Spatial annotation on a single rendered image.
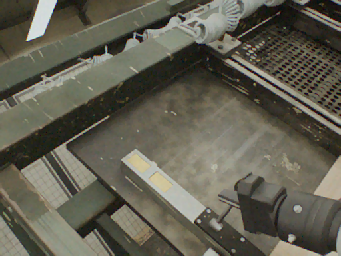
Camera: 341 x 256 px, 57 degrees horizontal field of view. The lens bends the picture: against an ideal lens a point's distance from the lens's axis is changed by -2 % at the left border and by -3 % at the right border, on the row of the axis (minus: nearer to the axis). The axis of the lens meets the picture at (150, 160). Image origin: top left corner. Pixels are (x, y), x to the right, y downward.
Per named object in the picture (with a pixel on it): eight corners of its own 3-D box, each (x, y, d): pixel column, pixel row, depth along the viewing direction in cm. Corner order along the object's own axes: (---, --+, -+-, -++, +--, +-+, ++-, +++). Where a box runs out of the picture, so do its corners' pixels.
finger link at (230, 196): (225, 189, 63) (253, 197, 58) (216, 199, 61) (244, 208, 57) (224, 183, 62) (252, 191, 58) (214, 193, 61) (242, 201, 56)
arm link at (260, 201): (227, 192, 52) (298, 213, 43) (256, 161, 57) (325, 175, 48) (238, 245, 58) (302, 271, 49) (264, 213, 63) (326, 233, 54)
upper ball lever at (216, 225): (216, 238, 64) (255, 189, 58) (202, 226, 66) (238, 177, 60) (222, 231, 67) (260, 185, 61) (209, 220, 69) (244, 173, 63)
